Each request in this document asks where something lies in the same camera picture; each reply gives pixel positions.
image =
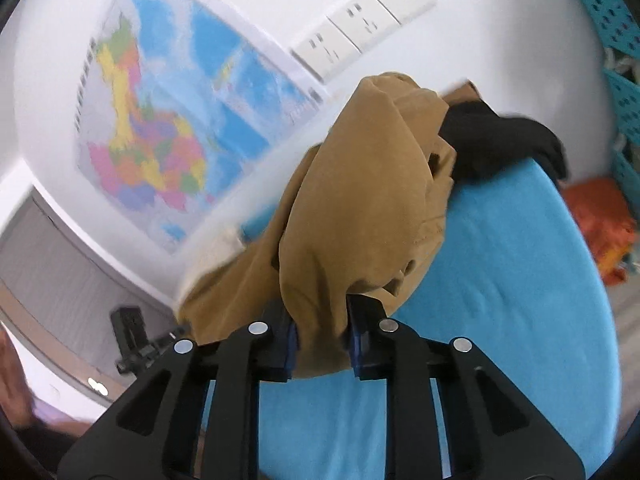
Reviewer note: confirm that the blue mat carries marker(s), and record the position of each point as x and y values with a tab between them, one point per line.
500	285

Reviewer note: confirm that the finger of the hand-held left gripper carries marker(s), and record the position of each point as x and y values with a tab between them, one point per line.
172	336

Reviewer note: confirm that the colourful wall map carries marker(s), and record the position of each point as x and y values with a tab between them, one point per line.
170	125

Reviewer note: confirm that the brown jacket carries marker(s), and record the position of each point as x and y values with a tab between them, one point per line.
365	200

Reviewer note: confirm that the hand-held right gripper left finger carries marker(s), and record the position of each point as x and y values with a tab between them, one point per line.
291	352

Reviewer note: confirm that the orange cloth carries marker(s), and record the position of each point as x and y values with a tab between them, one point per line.
602	220

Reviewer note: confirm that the black cloth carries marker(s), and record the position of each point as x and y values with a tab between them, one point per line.
492	142

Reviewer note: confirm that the grey cabinet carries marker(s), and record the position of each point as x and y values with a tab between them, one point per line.
60	260

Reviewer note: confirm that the white wall socket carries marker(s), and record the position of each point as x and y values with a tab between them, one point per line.
364	19
325	52

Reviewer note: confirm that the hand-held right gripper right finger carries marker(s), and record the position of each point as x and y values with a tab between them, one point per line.
358	352

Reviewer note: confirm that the person's left forearm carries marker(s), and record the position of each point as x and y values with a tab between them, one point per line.
14	385

